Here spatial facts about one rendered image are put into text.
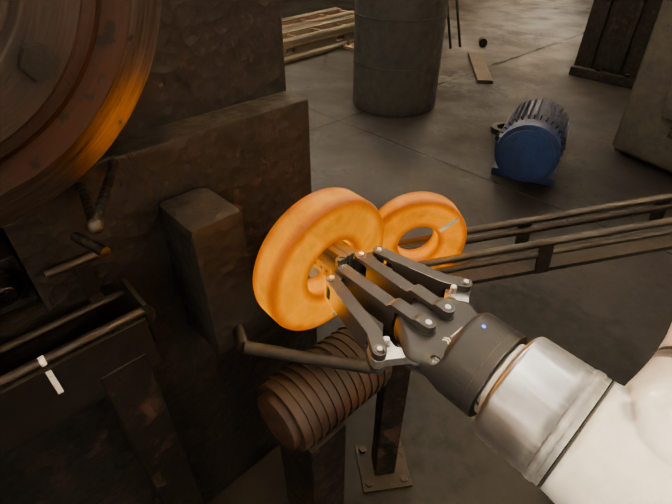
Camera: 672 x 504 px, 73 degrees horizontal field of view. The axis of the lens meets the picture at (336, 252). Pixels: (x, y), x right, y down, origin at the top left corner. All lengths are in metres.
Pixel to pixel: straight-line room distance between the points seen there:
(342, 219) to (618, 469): 0.28
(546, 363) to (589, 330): 1.40
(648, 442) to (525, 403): 0.07
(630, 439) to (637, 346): 1.44
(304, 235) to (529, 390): 0.21
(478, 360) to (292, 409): 0.42
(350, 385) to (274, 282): 0.38
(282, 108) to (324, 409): 0.47
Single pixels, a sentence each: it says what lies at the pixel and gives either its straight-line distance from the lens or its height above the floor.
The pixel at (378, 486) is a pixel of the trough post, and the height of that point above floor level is 0.01.
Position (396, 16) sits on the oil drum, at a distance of 2.98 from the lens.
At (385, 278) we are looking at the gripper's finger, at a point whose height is 0.85.
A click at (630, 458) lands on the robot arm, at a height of 0.87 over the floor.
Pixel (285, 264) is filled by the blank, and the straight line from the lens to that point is 0.40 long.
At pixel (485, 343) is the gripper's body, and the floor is 0.87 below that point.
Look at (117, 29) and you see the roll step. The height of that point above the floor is 1.03.
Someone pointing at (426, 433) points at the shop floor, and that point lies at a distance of 1.32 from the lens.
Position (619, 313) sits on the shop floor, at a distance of 1.85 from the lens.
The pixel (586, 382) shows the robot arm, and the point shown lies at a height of 0.87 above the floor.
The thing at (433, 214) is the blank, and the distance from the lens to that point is 0.68.
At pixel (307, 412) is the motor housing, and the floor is 0.52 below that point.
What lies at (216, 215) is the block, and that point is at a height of 0.80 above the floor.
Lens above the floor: 1.12
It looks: 38 degrees down
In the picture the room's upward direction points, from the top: straight up
